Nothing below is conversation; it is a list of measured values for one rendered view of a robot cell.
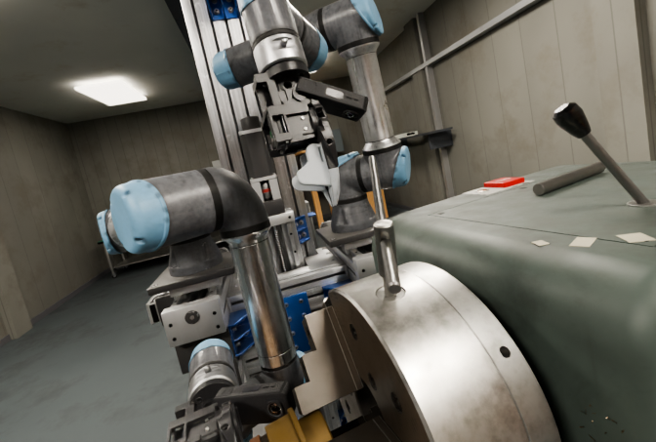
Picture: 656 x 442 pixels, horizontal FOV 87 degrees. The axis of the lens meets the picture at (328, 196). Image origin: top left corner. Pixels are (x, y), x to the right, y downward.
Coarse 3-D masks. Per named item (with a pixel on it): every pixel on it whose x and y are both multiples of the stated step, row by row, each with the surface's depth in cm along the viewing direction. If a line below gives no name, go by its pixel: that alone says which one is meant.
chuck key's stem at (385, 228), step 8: (376, 224) 37; (384, 224) 37; (392, 224) 37; (376, 232) 37; (384, 232) 37; (392, 232) 37; (376, 240) 38; (392, 240) 37; (376, 248) 38; (392, 248) 37; (384, 272) 38; (384, 280) 39; (384, 288) 40; (392, 296) 39
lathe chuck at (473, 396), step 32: (352, 288) 43; (416, 288) 40; (352, 320) 40; (384, 320) 36; (416, 320) 36; (448, 320) 36; (352, 352) 43; (384, 352) 34; (416, 352) 33; (448, 352) 33; (480, 352) 33; (384, 384) 36; (416, 384) 31; (448, 384) 31; (480, 384) 32; (352, 416) 51; (384, 416) 38; (416, 416) 30; (448, 416) 30; (480, 416) 30; (512, 416) 31
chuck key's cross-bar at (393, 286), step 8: (376, 168) 55; (376, 176) 52; (376, 184) 50; (376, 192) 48; (376, 200) 47; (376, 208) 45; (384, 208) 45; (376, 216) 44; (384, 216) 43; (384, 240) 37; (384, 248) 35; (384, 256) 34; (392, 256) 33; (384, 264) 32; (392, 264) 31; (392, 272) 30; (392, 280) 29; (392, 288) 29; (400, 288) 29
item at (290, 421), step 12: (276, 420) 41; (288, 420) 39; (300, 420) 41; (312, 420) 40; (324, 420) 40; (276, 432) 38; (288, 432) 38; (300, 432) 37; (312, 432) 38; (324, 432) 38
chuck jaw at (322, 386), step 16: (304, 320) 47; (320, 320) 46; (336, 320) 46; (320, 336) 45; (336, 336) 45; (320, 352) 44; (336, 352) 44; (304, 368) 45; (320, 368) 43; (336, 368) 43; (352, 368) 43; (304, 384) 42; (320, 384) 42; (336, 384) 42; (352, 384) 42; (304, 400) 41; (320, 400) 41
